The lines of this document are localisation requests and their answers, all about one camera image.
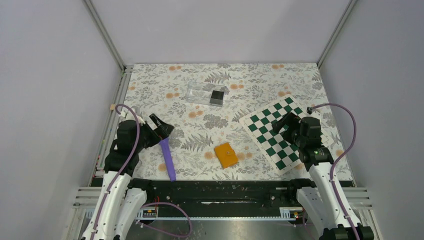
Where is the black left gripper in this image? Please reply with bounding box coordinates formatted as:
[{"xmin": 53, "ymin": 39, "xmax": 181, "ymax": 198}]
[{"xmin": 133, "ymin": 113, "xmax": 174, "ymax": 152}]

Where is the clear acrylic card box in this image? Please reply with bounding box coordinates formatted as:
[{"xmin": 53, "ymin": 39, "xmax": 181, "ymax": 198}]
[{"xmin": 185, "ymin": 81, "xmax": 229, "ymax": 107}]

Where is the orange leather card holder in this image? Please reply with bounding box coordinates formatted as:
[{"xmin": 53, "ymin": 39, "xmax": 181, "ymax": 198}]
[{"xmin": 214, "ymin": 142, "xmax": 239, "ymax": 169}]

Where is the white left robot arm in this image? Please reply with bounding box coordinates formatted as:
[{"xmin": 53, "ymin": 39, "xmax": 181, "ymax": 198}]
[{"xmin": 81, "ymin": 113, "xmax": 174, "ymax": 240}]

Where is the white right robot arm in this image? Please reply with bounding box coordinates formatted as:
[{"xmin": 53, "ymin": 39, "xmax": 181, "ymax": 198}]
[{"xmin": 272, "ymin": 112, "xmax": 375, "ymax": 240}]

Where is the black credit card stack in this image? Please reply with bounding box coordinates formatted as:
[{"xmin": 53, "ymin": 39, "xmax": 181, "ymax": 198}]
[{"xmin": 209, "ymin": 90, "xmax": 225, "ymax": 106}]

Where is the purple marker pen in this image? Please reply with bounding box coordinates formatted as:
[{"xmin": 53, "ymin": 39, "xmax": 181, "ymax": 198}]
[{"xmin": 159, "ymin": 138, "xmax": 177, "ymax": 182}]

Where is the green white chessboard mat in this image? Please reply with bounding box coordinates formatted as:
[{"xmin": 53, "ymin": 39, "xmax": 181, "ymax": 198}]
[{"xmin": 239, "ymin": 94, "xmax": 308, "ymax": 174}]

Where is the floral patterned table mat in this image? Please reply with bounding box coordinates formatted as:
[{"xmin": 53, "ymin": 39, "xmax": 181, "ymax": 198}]
[{"xmin": 90, "ymin": 62, "xmax": 355, "ymax": 186}]

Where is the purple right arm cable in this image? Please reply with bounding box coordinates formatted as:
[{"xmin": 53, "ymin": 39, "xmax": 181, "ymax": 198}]
[{"xmin": 306, "ymin": 102, "xmax": 362, "ymax": 240}]

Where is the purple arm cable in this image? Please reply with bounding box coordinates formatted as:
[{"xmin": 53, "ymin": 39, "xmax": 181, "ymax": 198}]
[
  {"xmin": 89, "ymin": 103, "xmax": 142, "ymax": 240},
  {"xmin": 306, "ymin": 102, "xmax": 362, "ymax": 240}
]

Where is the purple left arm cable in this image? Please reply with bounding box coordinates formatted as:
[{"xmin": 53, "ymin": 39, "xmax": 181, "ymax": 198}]
[{"xmin": 89, "ymin": 103, "xmax": 142, "ymax": 240}]

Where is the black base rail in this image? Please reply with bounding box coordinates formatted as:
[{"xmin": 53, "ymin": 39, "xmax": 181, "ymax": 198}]
[{"xmin": 129, "ymin": 178, "xmax": 315, "ymax": 220}]

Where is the left aluminium frame post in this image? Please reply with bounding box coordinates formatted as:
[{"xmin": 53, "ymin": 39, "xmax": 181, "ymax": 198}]
[{"xmin": 82, "ymin": 0, "xmax": 127, "ymax": 72}]

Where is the aluminium frame post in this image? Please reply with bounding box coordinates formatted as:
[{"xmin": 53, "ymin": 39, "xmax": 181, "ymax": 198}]
[
  {"xmin": 316, "ymin": 0, "xmax": 358, "ymax": 69},
  {"xmin": 82, "ymin": 0, "xmax": 127, "ymax": 72}
]

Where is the right aluminium frame post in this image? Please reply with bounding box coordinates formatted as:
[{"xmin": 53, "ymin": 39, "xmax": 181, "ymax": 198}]
[{"xmin": 316, "ymin": 0, "xmax": 358, "ymax": 69}]

